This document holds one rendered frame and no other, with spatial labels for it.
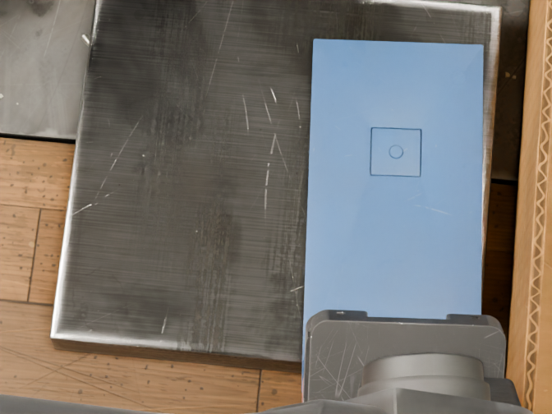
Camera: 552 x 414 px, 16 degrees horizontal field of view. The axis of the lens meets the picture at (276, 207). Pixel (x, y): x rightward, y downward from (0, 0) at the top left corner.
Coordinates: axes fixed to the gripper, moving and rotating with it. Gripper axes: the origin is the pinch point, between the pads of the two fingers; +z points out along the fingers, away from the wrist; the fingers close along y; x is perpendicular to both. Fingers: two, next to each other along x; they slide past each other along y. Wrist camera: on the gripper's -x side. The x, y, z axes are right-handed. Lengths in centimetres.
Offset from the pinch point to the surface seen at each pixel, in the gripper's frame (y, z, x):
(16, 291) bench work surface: 1.5, 5.7, 15.0
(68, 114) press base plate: 8.2, 9.6, 13.4
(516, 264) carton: 3.6, 4.7, -5.2
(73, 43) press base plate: 11.0, 11.2, 13.4
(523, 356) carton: 1.9, -2.0, -4.8
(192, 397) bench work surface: -2.0, 3.5, 7.7
